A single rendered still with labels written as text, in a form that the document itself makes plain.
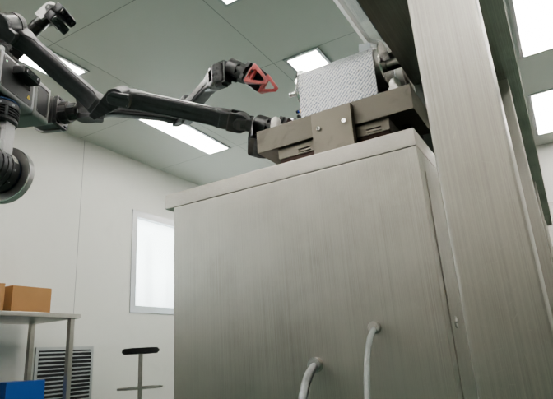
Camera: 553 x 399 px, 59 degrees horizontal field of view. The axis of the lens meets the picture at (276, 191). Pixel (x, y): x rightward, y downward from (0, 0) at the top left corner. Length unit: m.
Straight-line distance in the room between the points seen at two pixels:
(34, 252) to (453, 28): 4.74
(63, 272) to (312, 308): 4.31
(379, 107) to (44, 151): 4.48
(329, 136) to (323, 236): 0.24
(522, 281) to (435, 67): 0.20
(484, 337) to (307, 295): 0.66
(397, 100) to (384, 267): 0.38
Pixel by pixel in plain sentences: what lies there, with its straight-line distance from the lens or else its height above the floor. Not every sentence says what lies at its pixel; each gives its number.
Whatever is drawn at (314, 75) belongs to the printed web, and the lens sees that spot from 1.51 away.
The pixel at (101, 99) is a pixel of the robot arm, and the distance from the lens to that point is 1.60.
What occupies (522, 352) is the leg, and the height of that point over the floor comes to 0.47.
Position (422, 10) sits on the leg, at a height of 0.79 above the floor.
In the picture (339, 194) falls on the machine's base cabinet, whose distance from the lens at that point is 1.04.
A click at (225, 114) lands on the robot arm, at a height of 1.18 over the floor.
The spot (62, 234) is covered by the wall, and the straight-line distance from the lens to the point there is 5.25.
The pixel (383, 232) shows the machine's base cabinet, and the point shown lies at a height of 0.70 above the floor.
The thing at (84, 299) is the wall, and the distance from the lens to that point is 5.32.
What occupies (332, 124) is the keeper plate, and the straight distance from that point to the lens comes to 1.15.
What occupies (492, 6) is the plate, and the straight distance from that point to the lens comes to 1.18.
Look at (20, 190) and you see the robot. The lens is 1.88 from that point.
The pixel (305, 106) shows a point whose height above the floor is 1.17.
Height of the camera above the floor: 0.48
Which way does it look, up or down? 18 degrees up
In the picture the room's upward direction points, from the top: 4 degrees counter-clockwise
